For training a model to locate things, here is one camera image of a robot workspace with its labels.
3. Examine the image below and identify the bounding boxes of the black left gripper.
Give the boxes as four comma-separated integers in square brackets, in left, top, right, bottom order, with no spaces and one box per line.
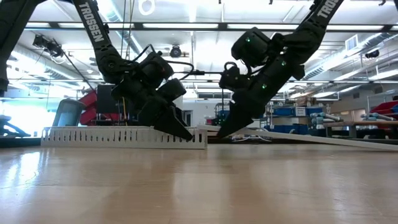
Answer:
[111,77,194,142]

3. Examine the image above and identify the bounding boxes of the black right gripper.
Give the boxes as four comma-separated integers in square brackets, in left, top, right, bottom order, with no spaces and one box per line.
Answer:
[216,58,306,139]

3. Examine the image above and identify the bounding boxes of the white duct cover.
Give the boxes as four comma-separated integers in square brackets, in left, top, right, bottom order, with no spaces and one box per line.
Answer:
[197,124,398,152]

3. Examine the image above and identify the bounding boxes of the white slotted cable duct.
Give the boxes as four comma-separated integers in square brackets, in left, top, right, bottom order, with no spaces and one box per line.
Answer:
[40,125,208,150]

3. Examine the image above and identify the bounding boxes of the blue storage bins shelf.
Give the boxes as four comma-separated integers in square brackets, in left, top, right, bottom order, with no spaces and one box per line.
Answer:
[214,102,325,136]

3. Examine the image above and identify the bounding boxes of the black monitor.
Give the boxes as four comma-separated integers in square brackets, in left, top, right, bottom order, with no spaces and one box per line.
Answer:
[96,84,125,114]

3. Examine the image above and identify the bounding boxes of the light blue rolls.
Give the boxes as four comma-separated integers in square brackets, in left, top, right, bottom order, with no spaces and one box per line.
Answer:
[309,111,343,130]

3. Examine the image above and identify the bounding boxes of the red machine housing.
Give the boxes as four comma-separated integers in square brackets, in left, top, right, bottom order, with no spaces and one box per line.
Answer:
[78,90,123,126]

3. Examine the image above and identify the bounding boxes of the black overhead rig beam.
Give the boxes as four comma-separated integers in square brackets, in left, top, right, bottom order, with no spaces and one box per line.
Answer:
[24,21,398,32]

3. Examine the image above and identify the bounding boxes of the office chair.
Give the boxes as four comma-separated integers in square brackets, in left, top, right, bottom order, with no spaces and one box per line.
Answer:
[53,98,87,128]

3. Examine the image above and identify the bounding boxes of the wooden workbench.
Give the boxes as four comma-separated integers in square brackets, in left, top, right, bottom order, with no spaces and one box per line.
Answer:
[323,119,398,138]

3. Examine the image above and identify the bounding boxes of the black ceiling-mounted device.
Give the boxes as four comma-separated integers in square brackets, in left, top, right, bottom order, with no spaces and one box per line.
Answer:
[32,34,65,58]

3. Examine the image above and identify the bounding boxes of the red cart top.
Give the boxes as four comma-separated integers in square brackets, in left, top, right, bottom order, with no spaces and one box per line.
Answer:
[369,100,398,116]

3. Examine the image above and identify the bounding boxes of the black star chair base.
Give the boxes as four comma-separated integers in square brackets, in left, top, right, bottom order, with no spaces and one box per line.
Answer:
[0,114,32,138]

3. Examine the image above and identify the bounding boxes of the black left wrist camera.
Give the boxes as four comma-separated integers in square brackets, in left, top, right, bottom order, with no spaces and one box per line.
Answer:
[157,78,188,102]

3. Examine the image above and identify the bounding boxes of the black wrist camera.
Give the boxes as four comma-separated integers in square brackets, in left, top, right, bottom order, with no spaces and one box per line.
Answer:
[218,61,250,91]
[157,78,188,102]

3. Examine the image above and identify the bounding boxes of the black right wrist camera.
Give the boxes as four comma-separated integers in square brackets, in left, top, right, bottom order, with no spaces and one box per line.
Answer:
[218,61,250,91]

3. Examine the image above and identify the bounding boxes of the black left camera cable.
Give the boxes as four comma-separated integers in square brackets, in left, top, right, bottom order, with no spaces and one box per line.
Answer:
[132,44,195,81]

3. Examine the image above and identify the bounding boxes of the black overhead camera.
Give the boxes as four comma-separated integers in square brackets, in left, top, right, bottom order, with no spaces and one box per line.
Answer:
[169,44,183,59]

